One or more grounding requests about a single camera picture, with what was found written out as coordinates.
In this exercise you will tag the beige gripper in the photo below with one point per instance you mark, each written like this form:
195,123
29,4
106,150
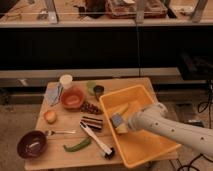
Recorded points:
121,128

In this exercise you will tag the blue sponge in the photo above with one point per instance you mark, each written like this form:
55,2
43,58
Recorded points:
116,120

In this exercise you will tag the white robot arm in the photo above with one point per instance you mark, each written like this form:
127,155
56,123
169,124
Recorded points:
152,118

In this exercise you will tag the yellow food item in tray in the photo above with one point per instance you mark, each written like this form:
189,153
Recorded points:
121,110

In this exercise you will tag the yellow plastic tray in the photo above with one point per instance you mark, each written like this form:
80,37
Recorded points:
135,148

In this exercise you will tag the green chili pepper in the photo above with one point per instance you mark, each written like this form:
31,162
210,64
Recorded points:
84,143

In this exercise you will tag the bunch of dark grapes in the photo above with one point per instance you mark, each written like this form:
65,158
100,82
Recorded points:
88,107

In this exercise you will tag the dark metal cup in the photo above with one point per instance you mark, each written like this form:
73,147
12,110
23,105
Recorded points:
98,91

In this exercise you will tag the wooden table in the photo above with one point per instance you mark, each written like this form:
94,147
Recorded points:
55,157

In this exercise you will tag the green round object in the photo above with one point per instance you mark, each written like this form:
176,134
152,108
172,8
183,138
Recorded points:
90,86

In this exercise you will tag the orange bowl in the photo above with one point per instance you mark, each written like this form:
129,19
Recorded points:
72,98

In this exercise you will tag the peach fruit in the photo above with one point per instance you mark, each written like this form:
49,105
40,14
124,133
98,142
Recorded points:
50,116

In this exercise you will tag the white cup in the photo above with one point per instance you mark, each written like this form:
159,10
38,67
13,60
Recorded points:
66,81

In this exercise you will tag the blue grey cloth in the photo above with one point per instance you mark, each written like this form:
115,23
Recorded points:
52,94

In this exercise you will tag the dark red bowl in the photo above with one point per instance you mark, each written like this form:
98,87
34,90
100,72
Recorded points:
32,145

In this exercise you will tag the white handled brush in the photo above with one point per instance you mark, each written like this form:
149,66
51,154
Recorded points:
108,152

